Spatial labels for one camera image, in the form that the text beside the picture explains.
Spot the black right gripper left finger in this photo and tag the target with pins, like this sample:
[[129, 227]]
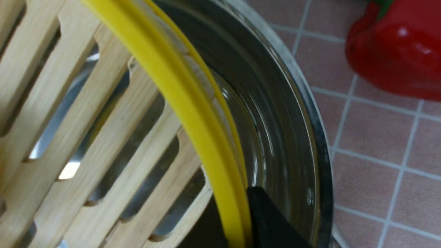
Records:
[[208, 231]]

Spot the red bell pepper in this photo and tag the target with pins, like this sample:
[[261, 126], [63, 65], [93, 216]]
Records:
[[396, 46]]

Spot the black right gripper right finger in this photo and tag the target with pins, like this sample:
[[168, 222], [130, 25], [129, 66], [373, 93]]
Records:
[[270, 228]]

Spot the pink checkered tablecloth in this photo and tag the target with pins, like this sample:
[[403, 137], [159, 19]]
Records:
[[385, 149]]

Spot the stainless steel pot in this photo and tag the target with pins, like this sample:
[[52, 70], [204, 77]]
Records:
[[280, 128]]

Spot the yellow bamboo steamer basket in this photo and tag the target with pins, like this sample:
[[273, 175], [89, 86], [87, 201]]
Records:
[[114, 133]]

